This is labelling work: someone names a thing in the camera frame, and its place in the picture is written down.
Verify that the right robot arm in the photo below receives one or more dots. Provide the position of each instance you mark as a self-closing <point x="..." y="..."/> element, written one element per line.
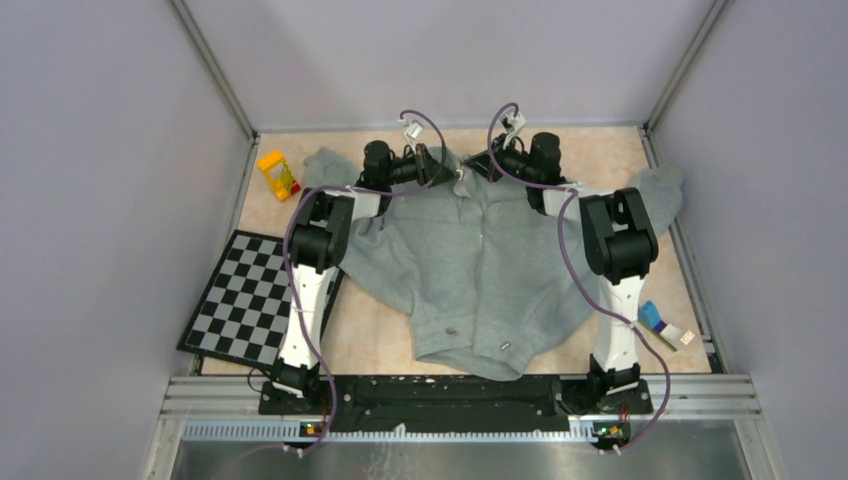
<point x="619" y="246"/>

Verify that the aluminium front rail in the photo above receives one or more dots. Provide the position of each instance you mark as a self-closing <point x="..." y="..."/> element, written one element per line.
<point x="226" y="408"/>

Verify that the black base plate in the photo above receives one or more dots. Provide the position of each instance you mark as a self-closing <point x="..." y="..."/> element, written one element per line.
<point x="445" y="404"/>

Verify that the grey zip-up jacket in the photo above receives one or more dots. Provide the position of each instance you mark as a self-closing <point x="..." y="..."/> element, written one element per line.
<point x="488" y="283"/>

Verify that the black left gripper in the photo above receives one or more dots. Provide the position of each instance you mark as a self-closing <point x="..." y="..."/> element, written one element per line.
<point x="427" y="168"/>

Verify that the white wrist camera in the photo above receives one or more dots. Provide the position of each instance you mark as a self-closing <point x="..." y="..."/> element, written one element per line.
<point x="411" y="130"/>
<point x="513" y="124"/>

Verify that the white small card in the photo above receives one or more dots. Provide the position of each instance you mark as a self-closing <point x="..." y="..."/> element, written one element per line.
<point x="677" y="338"/>

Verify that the yellow toy block frame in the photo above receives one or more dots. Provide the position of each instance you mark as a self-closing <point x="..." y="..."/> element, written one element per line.
<point x="278" y="175"/>

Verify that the black white checkerboard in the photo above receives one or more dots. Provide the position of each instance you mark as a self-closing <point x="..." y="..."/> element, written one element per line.
<point x="242" y="314"/>

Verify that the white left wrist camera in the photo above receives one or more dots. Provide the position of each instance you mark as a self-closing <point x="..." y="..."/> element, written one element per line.
<point x="411" y="130"/>

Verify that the blue toy block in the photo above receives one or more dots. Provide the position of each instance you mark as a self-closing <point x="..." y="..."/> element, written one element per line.
<point x="650" y="317"/>

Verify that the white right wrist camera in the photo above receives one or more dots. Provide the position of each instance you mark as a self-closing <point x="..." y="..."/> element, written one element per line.
<point x="513" y="124"/>

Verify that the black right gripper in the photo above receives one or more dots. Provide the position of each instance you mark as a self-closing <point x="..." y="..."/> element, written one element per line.
<point x="483" y="166"/>

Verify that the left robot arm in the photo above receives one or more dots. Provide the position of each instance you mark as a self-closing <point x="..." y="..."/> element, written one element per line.
<point x="317" y="240"/>

